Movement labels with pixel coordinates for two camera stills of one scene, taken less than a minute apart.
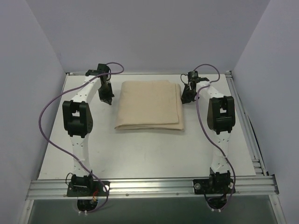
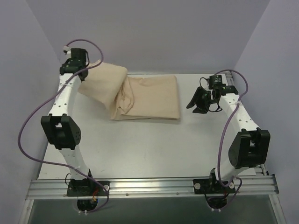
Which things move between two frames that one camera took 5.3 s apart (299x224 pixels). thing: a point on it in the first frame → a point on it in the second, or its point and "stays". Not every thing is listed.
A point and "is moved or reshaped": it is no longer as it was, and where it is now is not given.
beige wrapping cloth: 150,105 is moved or reshaped
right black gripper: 187,95 → 203,100
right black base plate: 213,186 stays
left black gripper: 105,94 → 82,73
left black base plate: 96,190 stays
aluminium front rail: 50,189 stays
